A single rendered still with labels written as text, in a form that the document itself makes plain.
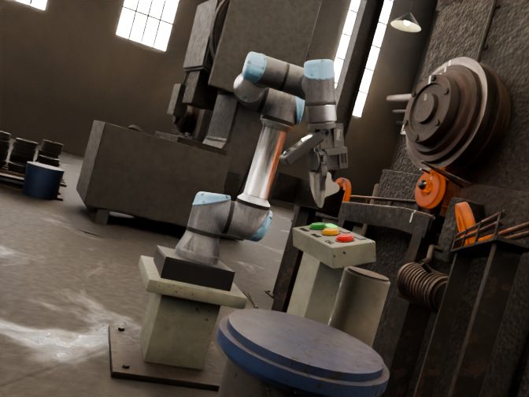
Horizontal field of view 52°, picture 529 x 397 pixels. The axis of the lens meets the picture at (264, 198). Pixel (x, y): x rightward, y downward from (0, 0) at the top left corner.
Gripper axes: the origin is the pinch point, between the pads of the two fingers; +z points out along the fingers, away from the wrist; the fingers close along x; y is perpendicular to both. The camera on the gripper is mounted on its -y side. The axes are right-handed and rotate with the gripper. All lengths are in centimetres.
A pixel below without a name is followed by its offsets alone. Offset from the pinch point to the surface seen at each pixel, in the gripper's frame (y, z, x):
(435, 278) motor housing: 49, 34, 19
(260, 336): -30, 14, -41
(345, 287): 4.8, 22.0, -4.2
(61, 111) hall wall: -78, -41, 1061
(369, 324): 8.5, 31.0, -9.6
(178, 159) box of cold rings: 16, 11, 295
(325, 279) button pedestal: -4.5, 16.0, -12.6
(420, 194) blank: 74, 15, 63
